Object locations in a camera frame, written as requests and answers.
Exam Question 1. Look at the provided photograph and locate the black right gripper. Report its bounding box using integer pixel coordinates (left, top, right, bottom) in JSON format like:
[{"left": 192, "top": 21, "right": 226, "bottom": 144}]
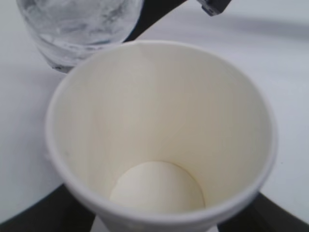
[{"left": 124, "top": 0, "right": 231, "bottom": 42}]

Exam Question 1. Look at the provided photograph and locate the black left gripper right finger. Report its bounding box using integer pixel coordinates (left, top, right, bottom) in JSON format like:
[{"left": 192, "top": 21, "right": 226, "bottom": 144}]
[{"left": 217, "top": 193, "right": 309, "bottom": 232}]

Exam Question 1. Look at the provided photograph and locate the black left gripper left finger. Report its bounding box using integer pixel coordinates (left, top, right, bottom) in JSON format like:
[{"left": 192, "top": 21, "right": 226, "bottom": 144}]
[{"left": 0, "top": 185, "right": 95, "bottom": 232}]

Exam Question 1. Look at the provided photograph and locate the clear green-label water bottle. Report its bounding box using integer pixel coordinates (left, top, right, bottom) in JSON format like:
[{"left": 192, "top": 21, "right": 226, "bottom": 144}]
[{"left": 16, "top": 0, "right": 144, "bottom": 73}]

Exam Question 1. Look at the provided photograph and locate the white paper cup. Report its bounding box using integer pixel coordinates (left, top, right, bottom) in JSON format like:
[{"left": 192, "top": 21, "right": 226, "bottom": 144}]
[{"left": 45, "top": 40, "right": 278, "bottom": 232}]

